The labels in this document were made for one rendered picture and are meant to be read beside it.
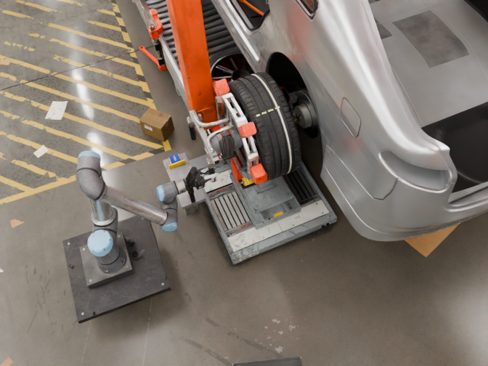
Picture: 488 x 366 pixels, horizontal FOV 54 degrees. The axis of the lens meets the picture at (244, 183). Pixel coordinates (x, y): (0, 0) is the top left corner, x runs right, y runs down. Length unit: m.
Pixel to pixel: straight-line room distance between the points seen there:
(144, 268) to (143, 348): 0.53
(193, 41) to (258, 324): 1.86
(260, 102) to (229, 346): 1.59
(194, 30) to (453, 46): 1.66
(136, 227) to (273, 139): 1.21
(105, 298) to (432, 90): 2.43
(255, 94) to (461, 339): 2.05
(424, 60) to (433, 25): 0.33
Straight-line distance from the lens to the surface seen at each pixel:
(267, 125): 2.75
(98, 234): 3.09
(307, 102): 3.06
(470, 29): 3.65
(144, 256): 3.31
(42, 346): 3.64
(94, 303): 3.27
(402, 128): 2.11
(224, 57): 4.06
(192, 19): 2.86
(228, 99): 2.89
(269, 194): 3.52
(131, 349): 3.44
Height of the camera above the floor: 3.22
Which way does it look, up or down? 57 degrees down
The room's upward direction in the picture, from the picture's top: 5 degrees counter-clockwise
